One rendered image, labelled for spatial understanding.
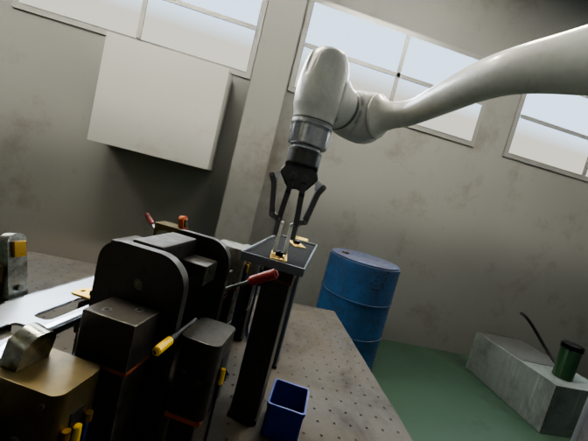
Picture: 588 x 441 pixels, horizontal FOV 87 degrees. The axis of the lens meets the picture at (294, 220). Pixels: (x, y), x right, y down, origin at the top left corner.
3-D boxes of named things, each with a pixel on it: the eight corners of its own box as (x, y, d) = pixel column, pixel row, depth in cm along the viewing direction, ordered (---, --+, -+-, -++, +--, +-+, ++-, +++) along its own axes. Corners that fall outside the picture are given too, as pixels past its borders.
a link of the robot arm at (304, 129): (291, 122, 71) (285, 147, 72) (292, 112, 62) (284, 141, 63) (330, 132, 72) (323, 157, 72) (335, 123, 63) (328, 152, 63)
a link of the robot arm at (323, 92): (317, 115, 59) (352, 135, 69) (338, 32, 58) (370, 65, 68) (278, 113, 66) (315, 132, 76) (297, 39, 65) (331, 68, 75)
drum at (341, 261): (360, 344, 305) (385, 255, 297) (383, 384, 245) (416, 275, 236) (300, 332, 298) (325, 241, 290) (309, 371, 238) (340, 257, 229)
